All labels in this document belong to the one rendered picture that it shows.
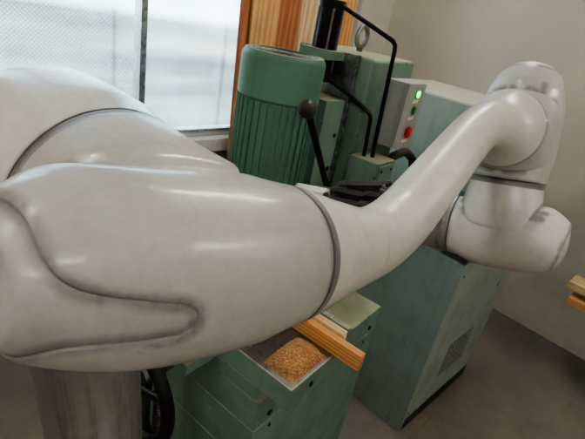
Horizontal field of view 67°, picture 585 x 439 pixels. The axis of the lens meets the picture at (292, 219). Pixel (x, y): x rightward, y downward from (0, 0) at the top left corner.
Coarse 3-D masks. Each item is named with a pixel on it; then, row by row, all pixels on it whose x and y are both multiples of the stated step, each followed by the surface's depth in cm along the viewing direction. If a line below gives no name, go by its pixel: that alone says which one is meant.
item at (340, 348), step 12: (300, 324) 106; (312, 324) 104; (312, 336) 104; (324, 336) 102; (336, 336) 102; (324, 348) 103; (336, 348) 101; (348, 348) 99; (348, 360) 99; (360, 360) 97
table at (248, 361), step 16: (272, 336) 104; (288, 336) 105; (304, 336) 106; (240, 352) 97; (256, 352) 98; (272, 352) 99; (192, 368) 97; (240, 368) 99; (256, 368) 95; (320, 368) 98; (256, 384) 97; (272, 384) 93; (288, 384) 91; (304, 384) 94; (272, 400) 94; (288, 400) 91
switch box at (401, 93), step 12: (396, 84) 107; (408, 84) 105; (420, 84) 109; (396, 96) 107; (408, 96) 106; (420, 96) 111; (396, 108) 108; (408, 108) 108; (384, 120) 111; (396, 120) 109; (408, 120) 111; (384, 132) 111; (396, 132) 109; (384, 144) 112; (396, 144) 111; (408, 144) 118
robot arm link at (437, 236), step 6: (456, 198) 68; (450, 210) 67; (444, 216) 67; (444, 222) 67; (438, 228) 67; (444, 228) 67; (432, 234) 68; (438, 234) 67; (444, 234) 67; (426, 240) 70; (432, 240) 69; (438, 240) 68; (444, 240) 67; (432, 246) 70; (438, 246) 69; (444, 246) 68
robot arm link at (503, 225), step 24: (480, 192) 64; (504, 192) 62; (528, 192) 61; (456, 216) 66; (480, 216) 63; (504, 216) 61; (528, 216) 61; (552, 216) 61; (456, 240) 66; (480, 240) 63; (504, 240) 62; (528, 240) 60; (552, 240) 60; (480, 264) 68; (504, 264) 63; (528, 264) 62; (552, 264) 60
